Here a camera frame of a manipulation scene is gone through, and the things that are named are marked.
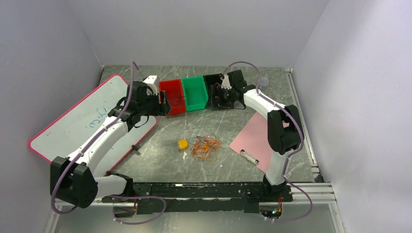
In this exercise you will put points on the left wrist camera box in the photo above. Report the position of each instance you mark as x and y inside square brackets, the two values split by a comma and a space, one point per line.
[152, 82]

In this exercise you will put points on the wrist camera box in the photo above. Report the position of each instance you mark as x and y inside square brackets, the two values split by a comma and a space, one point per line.
[226, 82]
[152, 82]

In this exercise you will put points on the pink clipboard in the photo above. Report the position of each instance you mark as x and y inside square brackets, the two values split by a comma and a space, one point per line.
[252, 144]

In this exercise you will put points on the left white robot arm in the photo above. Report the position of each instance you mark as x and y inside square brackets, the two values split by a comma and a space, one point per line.
[73, 178]

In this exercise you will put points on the black plastic bin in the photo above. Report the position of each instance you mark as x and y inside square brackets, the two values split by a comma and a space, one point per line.
[214, 91]

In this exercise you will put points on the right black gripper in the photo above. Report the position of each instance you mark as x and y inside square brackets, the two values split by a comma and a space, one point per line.
[217, 91]

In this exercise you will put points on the green plastic bin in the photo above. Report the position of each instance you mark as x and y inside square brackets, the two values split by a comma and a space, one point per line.
[195, 93]

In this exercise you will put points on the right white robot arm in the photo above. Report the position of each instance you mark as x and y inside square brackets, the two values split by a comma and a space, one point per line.
[270, 137]

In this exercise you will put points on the yellow cube block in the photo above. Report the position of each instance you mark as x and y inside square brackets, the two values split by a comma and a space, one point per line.
[182, 144]

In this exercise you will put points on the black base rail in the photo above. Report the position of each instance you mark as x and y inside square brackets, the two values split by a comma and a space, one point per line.
[207, 197]

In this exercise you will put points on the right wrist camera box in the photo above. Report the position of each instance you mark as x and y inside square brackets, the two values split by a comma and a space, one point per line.
[226, 82]

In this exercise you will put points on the red plastic bin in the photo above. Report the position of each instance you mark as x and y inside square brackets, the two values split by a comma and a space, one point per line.
[175, 95]

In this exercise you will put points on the pink framed whiteboard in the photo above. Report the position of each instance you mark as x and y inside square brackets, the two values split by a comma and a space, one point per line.
[76, 125]

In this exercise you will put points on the small clear jar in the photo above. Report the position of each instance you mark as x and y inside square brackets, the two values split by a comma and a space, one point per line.
[263, 82]

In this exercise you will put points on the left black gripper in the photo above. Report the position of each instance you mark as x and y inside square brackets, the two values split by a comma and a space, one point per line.
[162, 108]

